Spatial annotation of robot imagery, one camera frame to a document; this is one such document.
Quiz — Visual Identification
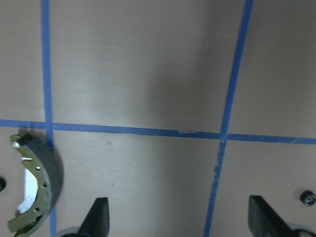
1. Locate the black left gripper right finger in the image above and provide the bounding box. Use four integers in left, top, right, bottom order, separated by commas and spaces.
248, 196, 296, 237

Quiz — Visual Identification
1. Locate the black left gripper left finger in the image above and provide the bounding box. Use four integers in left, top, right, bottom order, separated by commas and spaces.
78, 197, 110, 237

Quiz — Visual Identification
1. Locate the small black bearing gear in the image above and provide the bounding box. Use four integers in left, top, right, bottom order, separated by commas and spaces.
0, 178, 6, 192

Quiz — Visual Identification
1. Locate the green brake shoe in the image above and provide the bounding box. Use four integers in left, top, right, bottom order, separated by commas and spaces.
8, 133, 63, 237

